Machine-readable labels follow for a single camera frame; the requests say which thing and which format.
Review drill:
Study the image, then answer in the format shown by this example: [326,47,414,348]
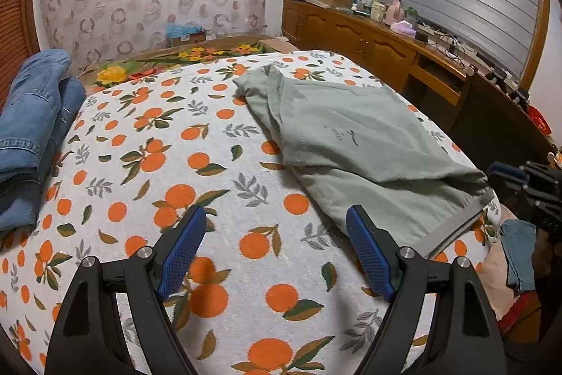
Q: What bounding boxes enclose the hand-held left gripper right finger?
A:
[345,205,508,375]

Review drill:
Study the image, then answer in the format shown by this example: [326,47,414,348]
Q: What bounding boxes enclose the blue plastic bag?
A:
[166,22,201,38]

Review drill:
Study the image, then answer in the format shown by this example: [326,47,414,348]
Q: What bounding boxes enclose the pink bottle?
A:
[386,0,407,25]

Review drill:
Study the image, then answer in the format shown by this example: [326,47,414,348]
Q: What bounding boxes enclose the red orange bowl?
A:
[526,105,552,135]

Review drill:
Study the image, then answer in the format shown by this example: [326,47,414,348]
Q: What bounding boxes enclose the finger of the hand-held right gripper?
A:
[486,161,530,188]

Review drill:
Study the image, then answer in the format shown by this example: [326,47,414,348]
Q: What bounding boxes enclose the peach cloth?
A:
[475,242,512,315]

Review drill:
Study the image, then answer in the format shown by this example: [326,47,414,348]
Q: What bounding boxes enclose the small blue cloth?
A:
[499,219,537,293]

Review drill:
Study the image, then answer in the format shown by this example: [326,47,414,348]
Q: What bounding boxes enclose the sage green pants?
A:
[233,64,495,260]

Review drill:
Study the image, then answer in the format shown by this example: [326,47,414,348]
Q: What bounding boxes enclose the pink tissue pack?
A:
[390,20,417,38]

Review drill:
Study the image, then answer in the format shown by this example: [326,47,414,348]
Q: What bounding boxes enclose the black device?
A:
[486,65,533,104]

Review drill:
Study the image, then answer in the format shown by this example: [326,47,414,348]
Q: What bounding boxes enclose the brown slatted wooden wardrobe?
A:
[0,0,41,112]

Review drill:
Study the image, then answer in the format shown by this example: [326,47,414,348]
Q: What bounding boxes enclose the tangle of cables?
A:
[428,31,471,60]

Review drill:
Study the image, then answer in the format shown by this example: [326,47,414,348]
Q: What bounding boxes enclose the yellow flower print blanket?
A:
[77,39,300,89]

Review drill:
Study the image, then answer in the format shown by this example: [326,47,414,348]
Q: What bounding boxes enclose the orange fruit print blanket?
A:
[0,50,501,375]

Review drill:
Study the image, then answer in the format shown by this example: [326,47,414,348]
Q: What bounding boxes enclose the small cardboard box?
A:
[166,29,208,48]

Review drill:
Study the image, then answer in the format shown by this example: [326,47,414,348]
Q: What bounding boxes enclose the red cloth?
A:
[498,291,544,332]

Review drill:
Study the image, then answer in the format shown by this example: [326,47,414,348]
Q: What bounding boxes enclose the blue denim jeans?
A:
[0,49,87,232]

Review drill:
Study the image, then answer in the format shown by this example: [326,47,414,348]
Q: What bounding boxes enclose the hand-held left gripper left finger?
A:
[44,206,207,375]

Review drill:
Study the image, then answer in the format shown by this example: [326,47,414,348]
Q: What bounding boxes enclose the long wooden cabinet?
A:
[281,0,562,167]

